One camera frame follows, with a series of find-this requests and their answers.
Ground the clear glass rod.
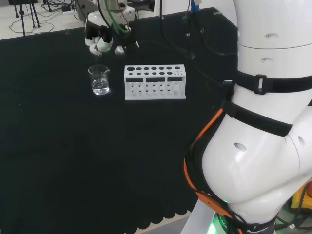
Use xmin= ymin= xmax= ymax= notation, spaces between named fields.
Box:
xmin=96 ymin=54 xmax=101 ymax=86

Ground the black bench cloth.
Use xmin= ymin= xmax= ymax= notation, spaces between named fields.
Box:
xmin=0 ymin=6 xmax=241 ymax=234

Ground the clear glass beaker with water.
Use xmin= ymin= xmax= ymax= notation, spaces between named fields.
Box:
xmin=87 ymin=64 xmax=111 ymax=96

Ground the black cable over cloth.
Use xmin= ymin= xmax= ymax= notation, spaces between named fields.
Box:
xmin=136 ymin=14 xmax=238 ymax=86

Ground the thick green hand cable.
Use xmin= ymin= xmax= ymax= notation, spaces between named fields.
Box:
xmin=98 ymin=0 xmax=130 ymax=34

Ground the black arm strap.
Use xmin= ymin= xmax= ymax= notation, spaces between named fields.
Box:
xmin=220 ymin=99 xmax=293 ymax=137
xmin=234 ymin=69 xmax=312 ymax=95

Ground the black tripod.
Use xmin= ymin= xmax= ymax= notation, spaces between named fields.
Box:
xmin=12 ymin=0 xmax=42 ymax=37

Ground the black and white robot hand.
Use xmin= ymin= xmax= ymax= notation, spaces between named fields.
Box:
xmin=84 ymin=11 xmax=141 ymax=57

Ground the white test tube rack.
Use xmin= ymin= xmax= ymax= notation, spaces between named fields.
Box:
xmin=124 ymin=64 xmax=187 ymax=101

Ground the yellow stop button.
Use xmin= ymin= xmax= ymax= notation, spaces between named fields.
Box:
xmin=291 ymin=180 xmax=312 ymax=211

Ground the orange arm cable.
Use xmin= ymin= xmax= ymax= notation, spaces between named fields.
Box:
xmin=183 ymin=108 xmax=245 ymax=234

